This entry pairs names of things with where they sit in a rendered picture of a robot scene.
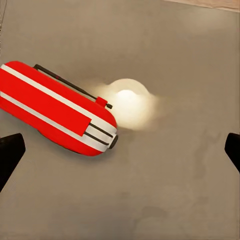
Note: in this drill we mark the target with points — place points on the coffee table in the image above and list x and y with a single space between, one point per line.
171 71

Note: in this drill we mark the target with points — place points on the radio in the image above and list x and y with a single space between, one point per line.
57 112

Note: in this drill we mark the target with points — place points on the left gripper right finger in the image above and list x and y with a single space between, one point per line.
232 148

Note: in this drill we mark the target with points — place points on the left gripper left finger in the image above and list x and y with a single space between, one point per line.
12 148

